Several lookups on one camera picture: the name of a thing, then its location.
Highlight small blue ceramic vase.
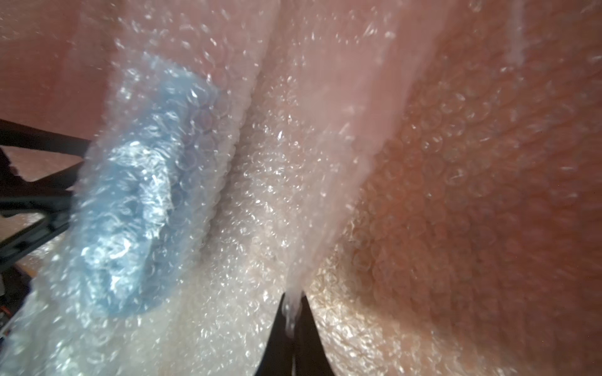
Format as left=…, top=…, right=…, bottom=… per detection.
left=69, top=58, right=227, bottom=317

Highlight bubble wrap roll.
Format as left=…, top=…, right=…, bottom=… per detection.
left=310, top=1, right=601, bottom=375

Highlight narrow bubble bundle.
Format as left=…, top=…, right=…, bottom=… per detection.
left=1, top=1, right=454, bottom=375

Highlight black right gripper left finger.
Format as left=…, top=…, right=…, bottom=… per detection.
left=255, top=294, right=294, bottom=376

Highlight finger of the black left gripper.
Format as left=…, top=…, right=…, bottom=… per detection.
left=1, top=162, right=83, bottom=271
left=1, top=119, right=91, bottom=158

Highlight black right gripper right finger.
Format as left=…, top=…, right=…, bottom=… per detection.
left=293, top=295, right=335, bottom=376

